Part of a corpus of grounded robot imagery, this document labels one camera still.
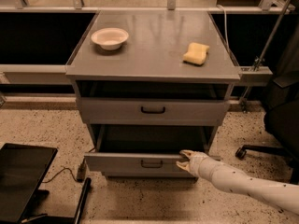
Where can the grey drawer cabinet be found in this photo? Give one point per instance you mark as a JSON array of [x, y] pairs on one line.
[[149, 65]]

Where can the black office chair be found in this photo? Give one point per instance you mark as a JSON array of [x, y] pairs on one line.
[[281, 103]]

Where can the metal frame rail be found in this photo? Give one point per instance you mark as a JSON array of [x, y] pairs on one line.
[[34, 74]]

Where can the metal diagonal rod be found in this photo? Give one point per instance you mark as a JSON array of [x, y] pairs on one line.
[[265, 5]]

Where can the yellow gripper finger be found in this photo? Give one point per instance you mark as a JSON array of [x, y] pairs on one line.
[[185, 166], [187, 153]]

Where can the grey top drawer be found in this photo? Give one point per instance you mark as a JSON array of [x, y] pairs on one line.
[[152, 111]]

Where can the yellow sponge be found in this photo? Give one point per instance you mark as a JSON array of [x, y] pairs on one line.
[[196, 53]]

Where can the white bowl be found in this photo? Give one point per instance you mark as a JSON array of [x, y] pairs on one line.
[[109, 38]]

